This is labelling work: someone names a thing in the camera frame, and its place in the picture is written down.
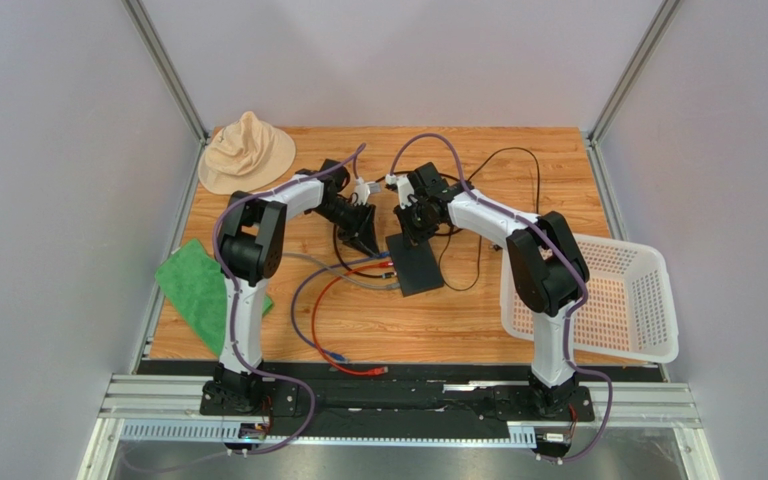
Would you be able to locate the green microfiber cloth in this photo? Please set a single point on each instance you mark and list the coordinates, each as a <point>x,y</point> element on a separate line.
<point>194,284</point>

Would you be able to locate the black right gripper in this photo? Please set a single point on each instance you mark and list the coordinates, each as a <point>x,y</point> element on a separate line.
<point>414,227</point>

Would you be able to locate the white plastic mesh basket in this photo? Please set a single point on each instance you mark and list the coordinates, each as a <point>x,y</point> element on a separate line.
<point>630,312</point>

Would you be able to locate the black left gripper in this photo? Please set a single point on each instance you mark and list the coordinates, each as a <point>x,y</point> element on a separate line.
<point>361,234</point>

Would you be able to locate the black network switch box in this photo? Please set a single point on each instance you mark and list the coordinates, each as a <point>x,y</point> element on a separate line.
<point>416,267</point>

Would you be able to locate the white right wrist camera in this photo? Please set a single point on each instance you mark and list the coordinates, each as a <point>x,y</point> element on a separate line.
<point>402,186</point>

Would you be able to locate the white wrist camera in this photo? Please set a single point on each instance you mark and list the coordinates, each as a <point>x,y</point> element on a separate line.
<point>402,186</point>
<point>363,190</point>

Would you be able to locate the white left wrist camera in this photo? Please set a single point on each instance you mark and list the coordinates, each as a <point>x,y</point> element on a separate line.
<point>363,190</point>

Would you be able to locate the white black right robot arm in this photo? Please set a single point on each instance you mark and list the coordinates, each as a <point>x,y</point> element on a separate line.
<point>547,267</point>

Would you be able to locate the aluminium front frame rail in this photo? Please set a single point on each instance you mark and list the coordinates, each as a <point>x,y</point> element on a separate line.
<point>645,426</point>

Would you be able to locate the beige bucket hat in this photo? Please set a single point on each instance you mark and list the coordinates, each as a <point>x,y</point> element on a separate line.
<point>245,155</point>

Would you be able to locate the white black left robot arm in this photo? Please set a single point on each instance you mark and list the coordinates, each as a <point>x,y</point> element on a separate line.
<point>248,243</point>

